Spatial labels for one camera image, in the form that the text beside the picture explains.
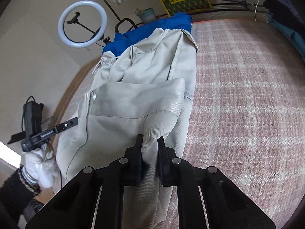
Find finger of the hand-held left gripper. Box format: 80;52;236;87
57;118;79;133

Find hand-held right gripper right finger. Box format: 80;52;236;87
157;136;275;229

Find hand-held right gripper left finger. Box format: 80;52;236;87
25;135;144;229

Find white and blue jacket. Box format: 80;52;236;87
56;13;199;229

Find person's left forearm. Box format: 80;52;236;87
0;164;44;229

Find black metal clothes rack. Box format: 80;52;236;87
87;0;279;27

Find person's left hand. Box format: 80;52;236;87
20;145;58;189

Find person's leg in striped pants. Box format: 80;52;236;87
22;198;46;222

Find pink plaid blanket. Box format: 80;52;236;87
57;19;305;225

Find potted plant in teal pot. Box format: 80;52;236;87
135;7;156;24

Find light blue folded garment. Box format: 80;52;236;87
268;14;305;61

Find navy quilted jacket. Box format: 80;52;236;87
263;0;305;39

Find white ring light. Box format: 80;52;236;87
58;1;112;49

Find black curved metal handle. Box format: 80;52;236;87
115;18;137;33

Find white lamp cable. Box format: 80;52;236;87
254;0;270;23

